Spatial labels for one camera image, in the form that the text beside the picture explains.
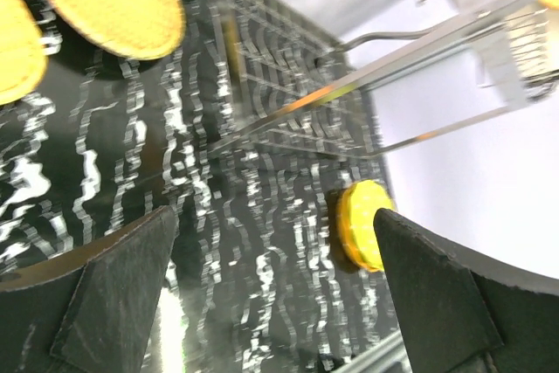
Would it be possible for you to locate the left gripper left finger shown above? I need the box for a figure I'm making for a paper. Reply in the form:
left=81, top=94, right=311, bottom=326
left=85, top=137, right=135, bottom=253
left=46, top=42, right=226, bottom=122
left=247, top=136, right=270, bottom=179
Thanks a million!
left=1, top=206, right=176, bottom=372

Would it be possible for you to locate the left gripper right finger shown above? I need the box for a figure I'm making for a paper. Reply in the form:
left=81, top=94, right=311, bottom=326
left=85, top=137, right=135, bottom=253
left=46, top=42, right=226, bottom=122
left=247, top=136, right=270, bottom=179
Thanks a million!
left=374, top=209, right=558, bottom=372

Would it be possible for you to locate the green polka-dot plate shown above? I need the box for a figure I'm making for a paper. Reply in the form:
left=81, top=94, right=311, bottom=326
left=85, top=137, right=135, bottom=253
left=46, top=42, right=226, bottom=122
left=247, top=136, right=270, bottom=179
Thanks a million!
left=343, top=179, right=396, bottom=273

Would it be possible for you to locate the large orange woven tray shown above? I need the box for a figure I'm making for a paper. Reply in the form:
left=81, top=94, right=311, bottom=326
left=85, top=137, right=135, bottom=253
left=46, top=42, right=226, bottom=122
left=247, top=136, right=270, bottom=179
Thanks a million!
left=1, top=0, right=48, bottom=106

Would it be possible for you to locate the orange polka-dot plate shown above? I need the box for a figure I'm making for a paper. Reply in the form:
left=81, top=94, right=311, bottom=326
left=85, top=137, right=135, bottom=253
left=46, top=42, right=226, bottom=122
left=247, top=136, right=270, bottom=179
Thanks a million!
left=335, top=189, right=362, bottom=272

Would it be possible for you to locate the steel two-tier dish rack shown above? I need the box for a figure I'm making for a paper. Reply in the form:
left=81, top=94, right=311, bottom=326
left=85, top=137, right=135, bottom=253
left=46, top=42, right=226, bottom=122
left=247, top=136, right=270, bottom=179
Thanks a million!
left=209, top=0, right=557, bottom=159

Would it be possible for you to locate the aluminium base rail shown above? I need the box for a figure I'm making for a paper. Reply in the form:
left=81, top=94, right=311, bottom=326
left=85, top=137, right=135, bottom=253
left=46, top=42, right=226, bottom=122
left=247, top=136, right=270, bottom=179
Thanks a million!
left=317, top=330, right=412, bottom=373

